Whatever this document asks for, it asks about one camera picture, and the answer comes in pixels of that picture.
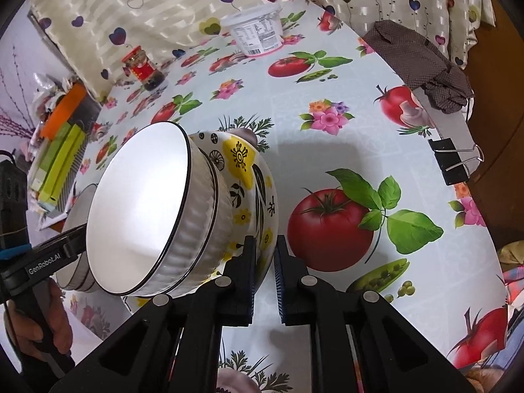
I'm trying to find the brown dotted cloth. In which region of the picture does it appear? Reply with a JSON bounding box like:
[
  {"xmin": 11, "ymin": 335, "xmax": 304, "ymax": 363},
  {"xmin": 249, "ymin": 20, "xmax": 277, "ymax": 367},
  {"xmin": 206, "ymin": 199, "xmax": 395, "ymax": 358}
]
[{"xmin": 362, "ymin": 20, "xmax": 476, "ymax": 115}]

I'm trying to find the wooden furniture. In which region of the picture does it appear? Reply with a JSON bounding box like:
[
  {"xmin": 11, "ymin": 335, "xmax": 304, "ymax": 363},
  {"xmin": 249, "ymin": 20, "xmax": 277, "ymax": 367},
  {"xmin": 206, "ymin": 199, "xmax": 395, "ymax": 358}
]
[{"xmin": 464, "ymin": 0, "xmax": 524, "ymax": 254}]

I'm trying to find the chili sauce jar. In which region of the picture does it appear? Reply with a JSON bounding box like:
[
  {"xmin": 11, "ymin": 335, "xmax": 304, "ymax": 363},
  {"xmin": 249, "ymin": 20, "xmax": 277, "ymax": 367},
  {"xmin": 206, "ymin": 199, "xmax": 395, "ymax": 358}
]
[{"xmin": 122, "ymin": 45, "xmax": 167, "ymax": 91}]

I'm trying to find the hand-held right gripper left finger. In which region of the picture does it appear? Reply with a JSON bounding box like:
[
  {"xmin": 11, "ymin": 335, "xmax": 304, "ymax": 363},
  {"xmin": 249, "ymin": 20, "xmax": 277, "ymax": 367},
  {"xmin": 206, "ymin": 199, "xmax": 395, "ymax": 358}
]
[{"xmin": 49, "ymin": 235, "xmax": 256, "ymax": 393}]

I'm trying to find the pale green box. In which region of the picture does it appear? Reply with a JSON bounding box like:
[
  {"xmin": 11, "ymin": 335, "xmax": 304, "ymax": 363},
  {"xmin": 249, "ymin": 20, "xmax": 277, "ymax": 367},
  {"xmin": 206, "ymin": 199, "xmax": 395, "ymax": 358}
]
[{"xmin": 28, "ymin": 129, "xmax": 68, "ymax": 197}]

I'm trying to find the lime green box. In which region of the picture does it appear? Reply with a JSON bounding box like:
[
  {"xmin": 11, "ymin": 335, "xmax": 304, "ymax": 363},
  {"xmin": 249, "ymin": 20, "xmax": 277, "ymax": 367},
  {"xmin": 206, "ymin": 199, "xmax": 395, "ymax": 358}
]
[{"xmin": 35, "ymin": 123, "xmax": 90, "ymax": 214}]

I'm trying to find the black binder clip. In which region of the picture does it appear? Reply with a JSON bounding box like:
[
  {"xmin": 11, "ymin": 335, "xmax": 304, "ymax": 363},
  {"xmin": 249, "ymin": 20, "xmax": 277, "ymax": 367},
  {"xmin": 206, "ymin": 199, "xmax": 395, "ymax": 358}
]
[{"xmin": 427, "ymin": 136, "xmax": 484, "ymax": 186}]

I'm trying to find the deep white ribbed plate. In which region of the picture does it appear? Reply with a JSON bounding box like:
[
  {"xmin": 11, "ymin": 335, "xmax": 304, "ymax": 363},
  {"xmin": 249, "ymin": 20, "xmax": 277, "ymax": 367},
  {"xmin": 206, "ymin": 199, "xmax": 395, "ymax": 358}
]
[{"xmin": 53, "ymin": 183, "xmax": 101, "ymax": 293}]

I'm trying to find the vegetable print tablecloth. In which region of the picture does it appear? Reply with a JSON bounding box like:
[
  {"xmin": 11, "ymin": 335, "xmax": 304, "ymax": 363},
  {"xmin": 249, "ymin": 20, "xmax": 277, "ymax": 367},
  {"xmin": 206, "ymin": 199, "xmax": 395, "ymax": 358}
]
[{"xmin": 53, "ymin": 0, "xmax": 512, "ymax": 393}]

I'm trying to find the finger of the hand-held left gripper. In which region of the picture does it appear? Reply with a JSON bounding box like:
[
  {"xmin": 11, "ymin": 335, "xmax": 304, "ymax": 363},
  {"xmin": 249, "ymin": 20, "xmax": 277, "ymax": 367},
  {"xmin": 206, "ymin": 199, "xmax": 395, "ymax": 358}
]
[{"xmin": 31, "ymin": 224, "xmax": 88, "ymax": 256}]

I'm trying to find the colourful cloth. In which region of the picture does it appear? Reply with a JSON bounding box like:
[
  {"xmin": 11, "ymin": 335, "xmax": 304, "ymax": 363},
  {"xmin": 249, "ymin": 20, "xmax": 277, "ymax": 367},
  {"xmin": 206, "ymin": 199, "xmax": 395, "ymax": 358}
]
[{"xmin": 496, "ymin": 241, "xmax": 524, "ymax": 297}]

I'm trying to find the orange box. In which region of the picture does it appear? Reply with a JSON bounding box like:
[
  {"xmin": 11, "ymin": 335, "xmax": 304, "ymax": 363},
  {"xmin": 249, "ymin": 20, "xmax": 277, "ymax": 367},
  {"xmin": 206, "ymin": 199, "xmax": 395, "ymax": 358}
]
[{"xmin": 40, "ymin": 83, "xmax": 90, "ymax": 139}]

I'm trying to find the yellow floral bowl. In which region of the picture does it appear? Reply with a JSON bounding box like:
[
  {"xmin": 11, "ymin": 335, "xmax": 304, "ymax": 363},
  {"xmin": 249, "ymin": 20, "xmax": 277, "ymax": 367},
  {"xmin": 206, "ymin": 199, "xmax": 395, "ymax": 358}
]
[{"xmin": 135, "ymin": 128, "xmax": 281, "ymax": 300}]

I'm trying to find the white ribbed bowl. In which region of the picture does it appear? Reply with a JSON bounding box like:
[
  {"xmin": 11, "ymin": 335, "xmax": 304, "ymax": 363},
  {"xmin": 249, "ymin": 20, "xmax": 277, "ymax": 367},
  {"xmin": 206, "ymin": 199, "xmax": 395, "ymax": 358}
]
[
  {"xmin": 86, "ymin": 121, "xmax": 217, "ymax": 297},
  {"xmin": 123, "ymin": 133, "xmax": 233, "ymax": 297}
]

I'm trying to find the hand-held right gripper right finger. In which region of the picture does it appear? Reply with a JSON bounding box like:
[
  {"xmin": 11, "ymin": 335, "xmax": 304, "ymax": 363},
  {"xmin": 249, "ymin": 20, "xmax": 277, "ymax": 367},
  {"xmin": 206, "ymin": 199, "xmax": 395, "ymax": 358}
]
[{"xmin": 275, "ymin": 235, "xmax": 481, "ymax": 393}]

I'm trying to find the white plastic tub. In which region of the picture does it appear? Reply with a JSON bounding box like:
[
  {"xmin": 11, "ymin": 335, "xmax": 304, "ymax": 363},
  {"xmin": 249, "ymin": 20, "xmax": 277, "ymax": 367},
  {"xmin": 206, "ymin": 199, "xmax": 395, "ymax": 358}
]
[{"xmin": 221, "ymin": 2, "xmax": 285, "ymax": 56}]

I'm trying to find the person's left hand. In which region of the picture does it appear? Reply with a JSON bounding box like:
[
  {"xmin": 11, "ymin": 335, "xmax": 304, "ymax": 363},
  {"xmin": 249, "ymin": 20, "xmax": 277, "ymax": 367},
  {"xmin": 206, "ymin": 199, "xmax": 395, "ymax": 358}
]
[{"xmin": 3, "ymin": 280, "xmax": 73, "ymax": 363}]

